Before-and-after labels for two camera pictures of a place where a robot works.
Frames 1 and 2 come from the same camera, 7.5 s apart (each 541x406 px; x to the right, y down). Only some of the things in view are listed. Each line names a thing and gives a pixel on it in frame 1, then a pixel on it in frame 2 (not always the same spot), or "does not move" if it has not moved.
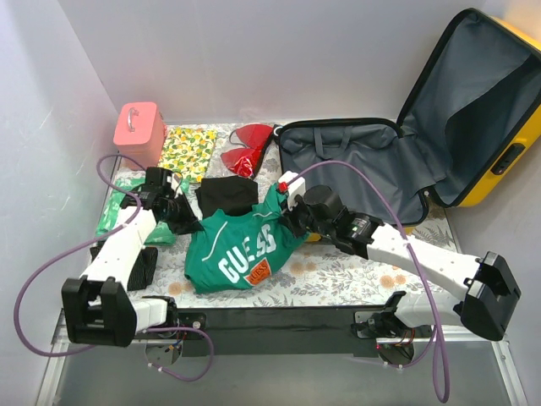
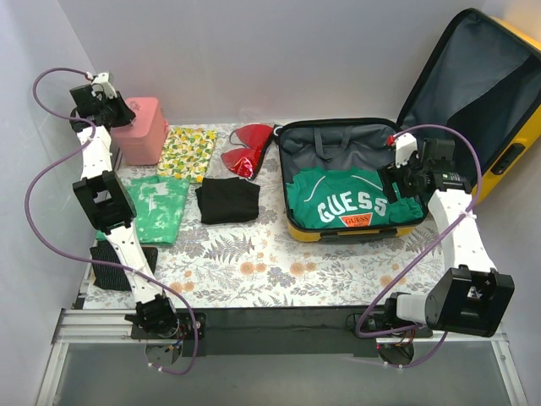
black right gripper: [293, 216] to [390, 182]
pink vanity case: [139, 134] does not move
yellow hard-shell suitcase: [476, 96] does not move
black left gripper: [176, 209] to [117, 112]
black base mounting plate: [277, 332] does not move
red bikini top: [255, 138] does not move
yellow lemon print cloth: [188, 151] does not move
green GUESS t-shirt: [229, 253] to [345, 196]
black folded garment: [233, 194] does not move
